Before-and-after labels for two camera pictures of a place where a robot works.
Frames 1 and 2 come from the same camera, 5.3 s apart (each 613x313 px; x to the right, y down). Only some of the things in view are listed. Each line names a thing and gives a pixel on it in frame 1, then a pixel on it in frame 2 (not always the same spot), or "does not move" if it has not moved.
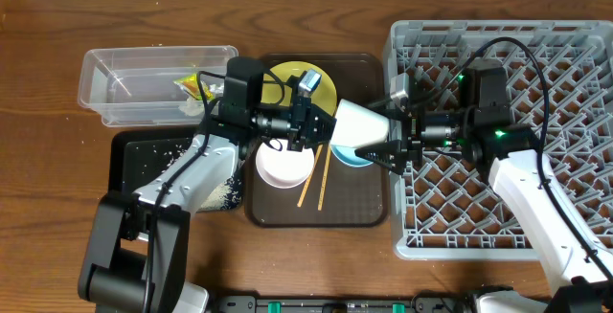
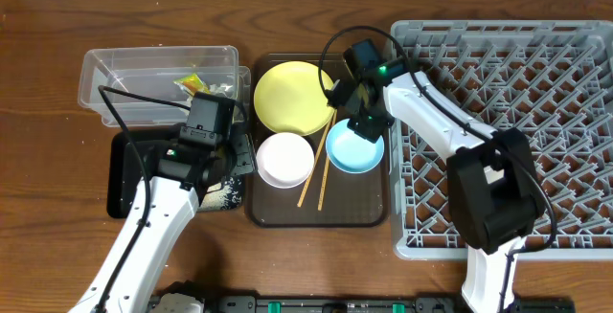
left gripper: x=304 y=113 → x=245 y=145
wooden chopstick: x=309 y=176 does not move
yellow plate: x=277 y=88 does not move
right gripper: x=411 y=134 → x=369 y=131
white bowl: x=283 y=168 does not move
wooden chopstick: x=325 y=173 does not move
